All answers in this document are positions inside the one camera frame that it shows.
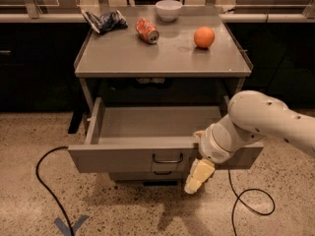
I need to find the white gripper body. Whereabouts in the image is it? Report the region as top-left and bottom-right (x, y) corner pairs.
(198, 114), (263, 164)

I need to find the crushed orange soda can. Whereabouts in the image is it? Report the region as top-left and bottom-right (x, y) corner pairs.
(136, 18), (159, 44)

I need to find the grey metal drawer cabinet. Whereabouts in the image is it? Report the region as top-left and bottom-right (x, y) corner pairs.
(73, 5), (254, 186)

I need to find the blue crumpled chip bag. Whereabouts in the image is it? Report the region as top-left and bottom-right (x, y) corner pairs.
(82, 11), (128, 34)

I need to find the blue floor tape mark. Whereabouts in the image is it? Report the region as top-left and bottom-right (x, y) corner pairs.
(54, 215), (90, 236)

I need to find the grey top drawer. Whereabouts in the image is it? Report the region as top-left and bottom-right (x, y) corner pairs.
(67, 95), (265, 174)

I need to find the orange fruit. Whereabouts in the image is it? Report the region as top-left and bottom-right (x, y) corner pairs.
(194, 27), (215, 48)

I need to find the white ceramic bowl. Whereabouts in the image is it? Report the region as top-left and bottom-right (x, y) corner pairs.
(156, 0), (182, 22)

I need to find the black left floor cable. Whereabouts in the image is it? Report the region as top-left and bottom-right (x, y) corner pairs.
(35, 146), (77, 236)

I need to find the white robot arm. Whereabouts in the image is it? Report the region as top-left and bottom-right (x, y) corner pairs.
(184, 90), (315, 194)

